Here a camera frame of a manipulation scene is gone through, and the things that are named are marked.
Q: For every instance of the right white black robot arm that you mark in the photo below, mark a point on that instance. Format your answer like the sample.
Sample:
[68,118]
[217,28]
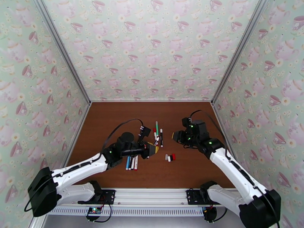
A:
[237,172]

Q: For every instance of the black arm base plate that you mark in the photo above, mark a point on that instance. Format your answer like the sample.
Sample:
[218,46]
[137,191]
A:
[108,196]
[193,196]

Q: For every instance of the thick white marker red end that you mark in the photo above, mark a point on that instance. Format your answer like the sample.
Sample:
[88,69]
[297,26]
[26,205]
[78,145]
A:
[154,134]

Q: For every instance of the blue and white pen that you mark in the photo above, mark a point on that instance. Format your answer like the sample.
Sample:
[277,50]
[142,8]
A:
[128,163]

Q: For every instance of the aluminium table side rail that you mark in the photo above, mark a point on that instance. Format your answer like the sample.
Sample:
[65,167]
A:
[224,130]
[79,130]

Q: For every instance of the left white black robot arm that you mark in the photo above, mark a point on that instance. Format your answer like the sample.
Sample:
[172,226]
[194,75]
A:
[78,166]

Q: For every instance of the black round device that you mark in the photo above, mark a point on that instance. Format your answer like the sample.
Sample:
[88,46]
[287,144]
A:
[210,214]

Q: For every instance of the green highlighter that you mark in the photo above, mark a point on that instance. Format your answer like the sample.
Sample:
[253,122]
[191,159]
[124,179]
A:
[157,128]

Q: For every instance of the aluminium frame post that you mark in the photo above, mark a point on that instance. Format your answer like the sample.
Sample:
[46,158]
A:
[239,48]
[63,48]

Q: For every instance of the aluminium table back rail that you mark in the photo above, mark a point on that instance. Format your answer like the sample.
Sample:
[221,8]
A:
[152,101]

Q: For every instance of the small circuit board green light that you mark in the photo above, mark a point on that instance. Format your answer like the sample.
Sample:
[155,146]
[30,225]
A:
[93,211]

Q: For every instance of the aluminium mounting rail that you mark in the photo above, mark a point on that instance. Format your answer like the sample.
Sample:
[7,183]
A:
[152,195]

